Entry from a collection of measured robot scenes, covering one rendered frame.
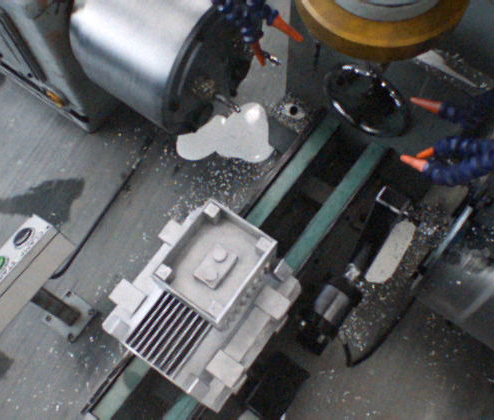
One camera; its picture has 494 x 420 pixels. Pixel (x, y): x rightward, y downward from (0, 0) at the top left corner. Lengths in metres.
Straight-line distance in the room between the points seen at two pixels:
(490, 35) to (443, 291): 0.37
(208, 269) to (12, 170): 0.61
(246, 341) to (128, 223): 0.43
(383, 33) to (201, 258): 0.33
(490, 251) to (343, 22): 0.32
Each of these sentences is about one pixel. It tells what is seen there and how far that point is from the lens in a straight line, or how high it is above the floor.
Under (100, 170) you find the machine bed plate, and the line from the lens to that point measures 1.17.
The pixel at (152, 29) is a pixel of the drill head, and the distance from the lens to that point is 0.86.
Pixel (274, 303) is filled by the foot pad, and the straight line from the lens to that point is 0.76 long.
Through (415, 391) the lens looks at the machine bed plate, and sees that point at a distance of 1.05.
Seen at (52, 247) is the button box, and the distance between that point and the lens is 0.83.
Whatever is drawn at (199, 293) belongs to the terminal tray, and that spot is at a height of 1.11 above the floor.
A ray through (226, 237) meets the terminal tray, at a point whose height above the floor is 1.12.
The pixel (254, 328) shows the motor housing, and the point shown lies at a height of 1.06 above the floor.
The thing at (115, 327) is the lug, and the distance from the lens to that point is 0.76.
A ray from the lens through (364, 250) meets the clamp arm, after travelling 0.76.
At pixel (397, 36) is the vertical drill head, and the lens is 0.62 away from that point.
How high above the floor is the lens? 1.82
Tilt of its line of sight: 69 degrees down
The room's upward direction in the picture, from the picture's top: 5 degrees counter-clockwise
